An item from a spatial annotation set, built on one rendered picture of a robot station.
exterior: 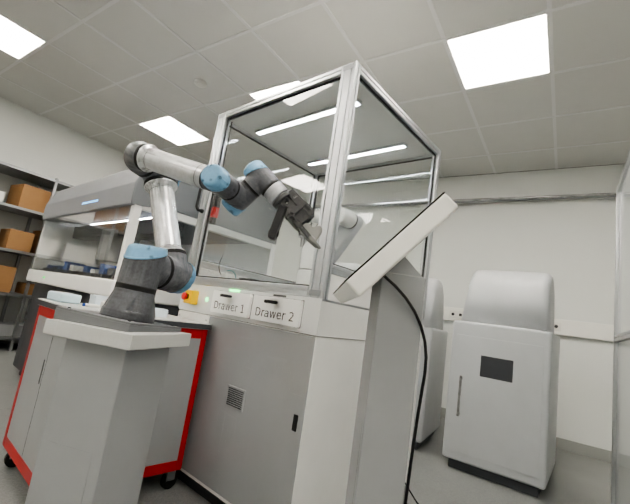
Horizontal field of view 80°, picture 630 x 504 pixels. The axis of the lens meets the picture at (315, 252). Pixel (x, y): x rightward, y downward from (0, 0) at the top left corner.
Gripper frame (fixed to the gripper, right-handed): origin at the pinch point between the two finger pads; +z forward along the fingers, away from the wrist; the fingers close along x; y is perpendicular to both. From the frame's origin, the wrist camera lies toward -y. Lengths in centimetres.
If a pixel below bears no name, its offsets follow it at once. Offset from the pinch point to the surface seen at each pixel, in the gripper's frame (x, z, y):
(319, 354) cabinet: 30.4, 28.7, -23.5
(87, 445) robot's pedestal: -18, 2, -80
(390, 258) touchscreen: -38.4, 18.0, 5.8
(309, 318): 30.5, 15.8, -17.2
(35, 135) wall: 319, -378, -127
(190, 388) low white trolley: 65, 3, -81
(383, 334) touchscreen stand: -20.4, 31.8, -4.8
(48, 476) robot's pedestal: -16, 1, -93
